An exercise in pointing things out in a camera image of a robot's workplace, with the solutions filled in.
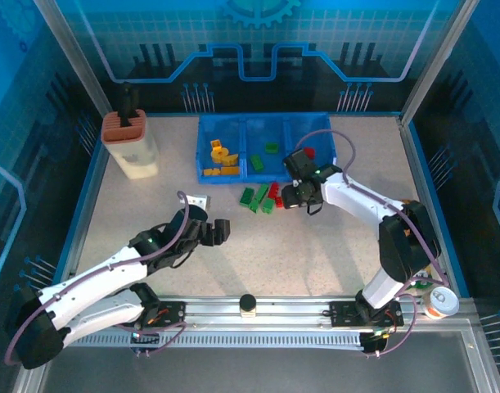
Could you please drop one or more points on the red lego brick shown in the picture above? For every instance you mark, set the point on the red lego brick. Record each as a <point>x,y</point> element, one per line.
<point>273,190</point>
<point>309,152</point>
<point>279,201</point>

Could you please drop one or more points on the green lego brick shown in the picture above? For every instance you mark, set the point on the green lego brick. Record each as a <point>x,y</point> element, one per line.
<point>257,163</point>
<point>268,206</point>
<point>246,197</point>
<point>271,147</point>
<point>262,191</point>
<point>254,205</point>

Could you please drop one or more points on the yellow lego brick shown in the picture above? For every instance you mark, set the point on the yellow lego brick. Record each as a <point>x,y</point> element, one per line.
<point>233,159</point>
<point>215,144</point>
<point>211,172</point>
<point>230,170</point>

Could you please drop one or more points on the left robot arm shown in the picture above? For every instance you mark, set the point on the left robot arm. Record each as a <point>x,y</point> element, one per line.
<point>90,286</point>

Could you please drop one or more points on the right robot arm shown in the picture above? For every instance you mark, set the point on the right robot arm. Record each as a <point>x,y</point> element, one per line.
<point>409,245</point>

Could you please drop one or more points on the blue three-compartment plastic bin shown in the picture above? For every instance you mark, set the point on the blue three-compartment plastic bin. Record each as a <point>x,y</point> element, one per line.
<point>266,177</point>

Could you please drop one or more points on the black round knob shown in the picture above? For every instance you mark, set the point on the black round knob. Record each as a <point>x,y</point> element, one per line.
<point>248,302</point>

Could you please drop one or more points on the white knife block pink top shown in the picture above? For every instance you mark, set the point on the white knife block pink top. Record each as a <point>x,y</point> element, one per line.
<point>131,157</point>

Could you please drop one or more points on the small electronics board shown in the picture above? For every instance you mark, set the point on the small electronics board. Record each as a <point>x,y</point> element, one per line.
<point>145,341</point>
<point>374,343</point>

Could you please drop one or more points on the green snack bag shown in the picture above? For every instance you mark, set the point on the green snack bag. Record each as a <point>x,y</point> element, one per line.
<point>423,282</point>

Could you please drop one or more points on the orange drink can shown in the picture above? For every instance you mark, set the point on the orange drink can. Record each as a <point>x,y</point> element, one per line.
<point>442,302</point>

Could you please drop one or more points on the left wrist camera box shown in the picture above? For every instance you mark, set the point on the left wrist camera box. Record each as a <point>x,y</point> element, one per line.
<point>199,201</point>

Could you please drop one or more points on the aluminium mounting rail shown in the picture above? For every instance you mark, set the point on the aluminium mounting rail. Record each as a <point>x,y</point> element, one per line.
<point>294,315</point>

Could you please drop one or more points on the aluminium frame post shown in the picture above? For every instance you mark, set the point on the aluminium frame post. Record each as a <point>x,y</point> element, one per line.
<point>75,61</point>
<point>435,61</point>

